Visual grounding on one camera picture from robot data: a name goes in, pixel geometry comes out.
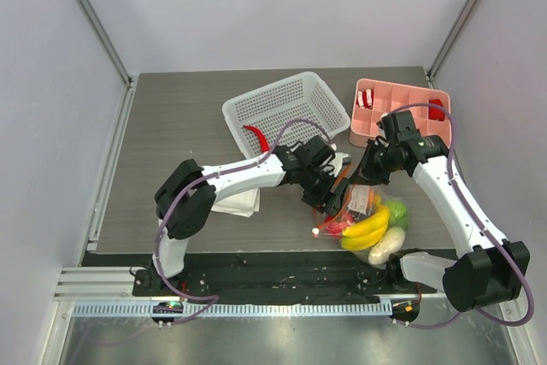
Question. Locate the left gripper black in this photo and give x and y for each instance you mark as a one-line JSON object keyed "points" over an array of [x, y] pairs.
{"points": [[326, 200]]}

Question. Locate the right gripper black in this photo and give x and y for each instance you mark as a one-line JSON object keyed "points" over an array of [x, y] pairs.
{"points": [[369, 166]]}

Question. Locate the clear zip bag orange seal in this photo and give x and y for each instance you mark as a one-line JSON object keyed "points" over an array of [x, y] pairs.
{"points": [[362, 201]]}

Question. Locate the red fake chili pepper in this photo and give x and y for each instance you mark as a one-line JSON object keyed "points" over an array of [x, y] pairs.
{"points": [[261, 138]]}

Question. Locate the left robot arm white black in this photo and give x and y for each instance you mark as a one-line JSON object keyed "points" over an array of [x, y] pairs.
{"points": [[186, 198]]}

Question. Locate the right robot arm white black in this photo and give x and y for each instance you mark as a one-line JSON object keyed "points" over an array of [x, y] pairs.
{"points": [[489, 268]]}

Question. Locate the red fake apple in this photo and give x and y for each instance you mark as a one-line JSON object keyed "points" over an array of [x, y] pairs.
{"points": [[336, 226]]}

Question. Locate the yellow fake banana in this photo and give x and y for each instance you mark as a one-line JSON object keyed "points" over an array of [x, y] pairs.
{"points": [[367, 233]]}

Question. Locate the green fake fruit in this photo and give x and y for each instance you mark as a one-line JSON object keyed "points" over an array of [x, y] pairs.
{"points": [[398, 214]]}

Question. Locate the white fake radish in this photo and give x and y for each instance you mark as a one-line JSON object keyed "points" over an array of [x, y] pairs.
{"points": [[391, 242]]}

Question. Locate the red white striped item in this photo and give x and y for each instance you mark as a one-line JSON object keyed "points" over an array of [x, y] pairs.
{"points": [[364, 99]]}

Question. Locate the pink compartment tray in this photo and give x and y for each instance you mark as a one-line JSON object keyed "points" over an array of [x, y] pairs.
{"points": [[389, 96]]}

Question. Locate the white perforated plastic basket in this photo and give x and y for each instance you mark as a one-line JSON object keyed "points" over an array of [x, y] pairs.
{"points": [[270, 107]]}

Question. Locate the folded white towel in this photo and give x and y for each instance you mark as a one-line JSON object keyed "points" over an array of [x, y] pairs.
{"points": [[244, 204]]}

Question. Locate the red item right compartment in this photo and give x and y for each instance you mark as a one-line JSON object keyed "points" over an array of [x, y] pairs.
{"points": [[436, 110]]}

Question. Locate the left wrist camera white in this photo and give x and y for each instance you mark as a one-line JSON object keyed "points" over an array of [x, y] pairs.
{"points": [[338, 161]]}

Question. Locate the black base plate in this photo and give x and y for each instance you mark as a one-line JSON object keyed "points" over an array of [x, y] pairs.
{"points": [[288, 278]]}

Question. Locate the white slotted cable duct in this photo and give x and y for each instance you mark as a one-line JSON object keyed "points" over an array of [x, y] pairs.
{"points": [[159, 309]]}

